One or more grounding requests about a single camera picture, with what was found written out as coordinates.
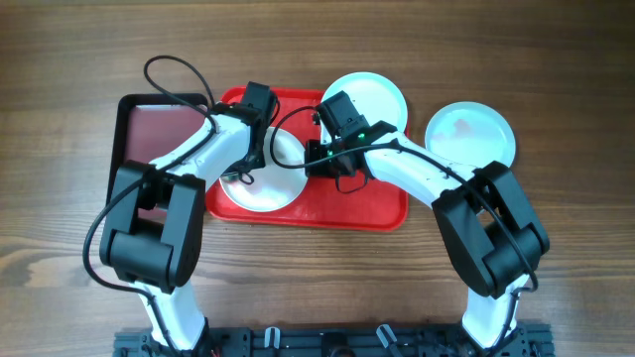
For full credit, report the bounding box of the white plate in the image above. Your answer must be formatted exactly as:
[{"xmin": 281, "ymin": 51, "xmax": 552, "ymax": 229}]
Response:
[{"xmin": 220, "ymin": 127, "xmax": 308, "ymax": 212}]

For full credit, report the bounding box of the light blue plate top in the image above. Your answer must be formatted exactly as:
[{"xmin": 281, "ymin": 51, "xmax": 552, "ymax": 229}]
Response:
[{"xmin": 321, "ymin": 71, "xmax": 408, "ymax": 133}]

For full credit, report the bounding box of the light blue plate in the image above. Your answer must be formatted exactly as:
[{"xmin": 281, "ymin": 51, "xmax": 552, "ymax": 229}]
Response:
[
  {"xmin": 424, "ymin": 101, "xmax": 517, "ymax": 168},
  {"xmin": 321, "ymin": 71, "xmax": 408, "ymax": 133}
]

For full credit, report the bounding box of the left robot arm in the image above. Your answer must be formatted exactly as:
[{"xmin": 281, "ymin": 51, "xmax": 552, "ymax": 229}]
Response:
[{"xmin": 87, "ymin": 82, "xmax": 277, "ymax": 356}]

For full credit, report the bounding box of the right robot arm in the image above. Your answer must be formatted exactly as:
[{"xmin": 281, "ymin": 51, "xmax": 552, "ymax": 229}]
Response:
[{"xmin": 309, "ymin": 91, "xmax": 550, "ymax": 352}]

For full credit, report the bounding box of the red plastic tray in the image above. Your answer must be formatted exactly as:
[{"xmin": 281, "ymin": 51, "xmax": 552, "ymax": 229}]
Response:
[{"xmin": 205, "ymin": 87, "xmax": 409, "ymax": 231}]

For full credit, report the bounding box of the black tray with red water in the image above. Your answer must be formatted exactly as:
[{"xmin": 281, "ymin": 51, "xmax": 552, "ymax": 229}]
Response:
[{"xmin": 106, "ymin": 94, "xmax": 204, "ymax": 202}]

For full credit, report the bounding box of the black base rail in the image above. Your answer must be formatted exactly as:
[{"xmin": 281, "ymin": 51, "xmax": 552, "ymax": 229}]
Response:
[{"xmin": 112, "ymin": 322, "xmax": 554, "ymax": 357}]

